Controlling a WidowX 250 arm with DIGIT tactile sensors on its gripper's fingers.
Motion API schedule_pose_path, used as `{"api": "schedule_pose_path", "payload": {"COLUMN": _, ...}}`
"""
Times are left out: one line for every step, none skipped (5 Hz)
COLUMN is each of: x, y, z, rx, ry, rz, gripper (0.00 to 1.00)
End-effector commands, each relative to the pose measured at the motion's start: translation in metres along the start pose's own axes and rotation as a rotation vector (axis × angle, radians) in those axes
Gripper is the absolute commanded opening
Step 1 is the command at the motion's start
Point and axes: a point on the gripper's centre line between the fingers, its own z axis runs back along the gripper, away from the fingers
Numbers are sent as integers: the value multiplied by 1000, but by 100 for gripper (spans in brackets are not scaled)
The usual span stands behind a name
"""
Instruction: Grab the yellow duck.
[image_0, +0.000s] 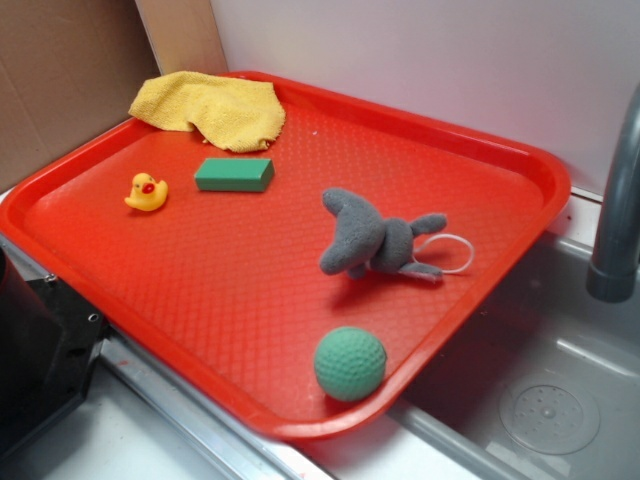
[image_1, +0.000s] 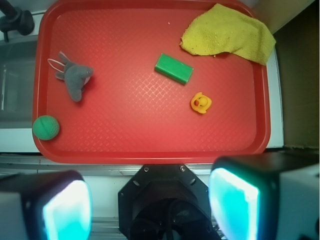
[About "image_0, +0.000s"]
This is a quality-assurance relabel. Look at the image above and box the green dimpled ball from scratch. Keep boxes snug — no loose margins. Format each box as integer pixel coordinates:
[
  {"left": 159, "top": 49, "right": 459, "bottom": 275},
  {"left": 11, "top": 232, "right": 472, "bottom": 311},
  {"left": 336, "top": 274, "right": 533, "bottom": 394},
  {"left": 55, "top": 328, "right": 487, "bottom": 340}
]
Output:
[{"left": 314, "top": 327, "right": 387, "bottom": 402}]

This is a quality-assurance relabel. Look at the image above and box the grey faucet spout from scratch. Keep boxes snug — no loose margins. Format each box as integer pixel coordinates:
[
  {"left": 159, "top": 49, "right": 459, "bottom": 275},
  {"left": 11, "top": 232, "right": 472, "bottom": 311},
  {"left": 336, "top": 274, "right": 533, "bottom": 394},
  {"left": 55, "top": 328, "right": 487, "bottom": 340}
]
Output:
[{"left": 586, "top": 91, "right": 639, "bottom": 303}]

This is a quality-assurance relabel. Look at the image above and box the green rectangular block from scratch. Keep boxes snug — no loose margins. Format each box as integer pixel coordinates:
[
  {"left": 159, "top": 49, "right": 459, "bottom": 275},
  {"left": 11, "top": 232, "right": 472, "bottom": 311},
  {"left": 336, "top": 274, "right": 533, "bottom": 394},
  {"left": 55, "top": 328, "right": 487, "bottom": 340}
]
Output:
[{"left": 194, "top": 158, "right": 275, "bottom": 192}]

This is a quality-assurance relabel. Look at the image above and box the grey plush toy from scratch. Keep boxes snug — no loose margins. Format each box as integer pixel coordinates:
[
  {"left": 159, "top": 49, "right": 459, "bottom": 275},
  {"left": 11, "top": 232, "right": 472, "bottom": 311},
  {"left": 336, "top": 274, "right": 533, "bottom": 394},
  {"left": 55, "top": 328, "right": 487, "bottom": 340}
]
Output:
[{"left": 319, "top": 187, "right": 475, "bottom": 283}]

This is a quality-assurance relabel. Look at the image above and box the yellow rubber duck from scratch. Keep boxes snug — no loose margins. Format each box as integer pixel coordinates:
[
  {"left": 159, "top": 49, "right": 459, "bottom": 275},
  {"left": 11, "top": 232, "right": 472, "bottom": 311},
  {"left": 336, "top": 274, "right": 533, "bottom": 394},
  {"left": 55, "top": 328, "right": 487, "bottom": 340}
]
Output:
[{"left": 124, "top": 173, "right": 169, "bottom": 212}]

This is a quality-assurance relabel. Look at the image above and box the grey toy sink basin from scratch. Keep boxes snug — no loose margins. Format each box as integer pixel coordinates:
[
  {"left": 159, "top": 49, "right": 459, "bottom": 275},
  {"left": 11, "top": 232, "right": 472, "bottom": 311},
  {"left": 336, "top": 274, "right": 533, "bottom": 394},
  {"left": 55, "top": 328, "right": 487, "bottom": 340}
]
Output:
[{"left": 1, "top": 190, "right": 639, "bottom": 479}]

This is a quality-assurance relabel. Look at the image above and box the brown cardboard panel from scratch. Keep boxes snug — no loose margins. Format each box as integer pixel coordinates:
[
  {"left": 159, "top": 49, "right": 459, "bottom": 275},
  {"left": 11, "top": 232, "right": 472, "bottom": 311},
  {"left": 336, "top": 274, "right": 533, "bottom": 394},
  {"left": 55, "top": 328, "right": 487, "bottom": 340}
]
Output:
[{"left": 1, "top": 1, "right": 158, "bottom": 190}]

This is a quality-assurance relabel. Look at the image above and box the yellow cloth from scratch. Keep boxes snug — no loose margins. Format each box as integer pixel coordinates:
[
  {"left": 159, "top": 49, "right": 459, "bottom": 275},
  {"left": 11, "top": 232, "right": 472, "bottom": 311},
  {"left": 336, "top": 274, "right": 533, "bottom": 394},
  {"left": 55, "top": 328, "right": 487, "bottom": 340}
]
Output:
[{"left": 129, "top": 71, "right": 286, "bottom": 153}]

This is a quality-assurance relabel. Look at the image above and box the red plastic tray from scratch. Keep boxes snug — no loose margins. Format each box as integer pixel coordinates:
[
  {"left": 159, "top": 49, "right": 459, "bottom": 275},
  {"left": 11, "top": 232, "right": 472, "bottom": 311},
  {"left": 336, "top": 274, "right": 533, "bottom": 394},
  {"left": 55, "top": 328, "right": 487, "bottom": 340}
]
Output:
[{"left": 1, "top": 78, "right": 571, "bottom": 440}]

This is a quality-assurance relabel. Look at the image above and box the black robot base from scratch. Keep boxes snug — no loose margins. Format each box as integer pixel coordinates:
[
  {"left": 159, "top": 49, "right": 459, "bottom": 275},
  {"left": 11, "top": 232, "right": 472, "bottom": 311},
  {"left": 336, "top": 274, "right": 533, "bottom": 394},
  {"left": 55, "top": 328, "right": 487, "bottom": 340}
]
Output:
[{"left": 1, "top": 252, "right": 107, "bottom": 461}]

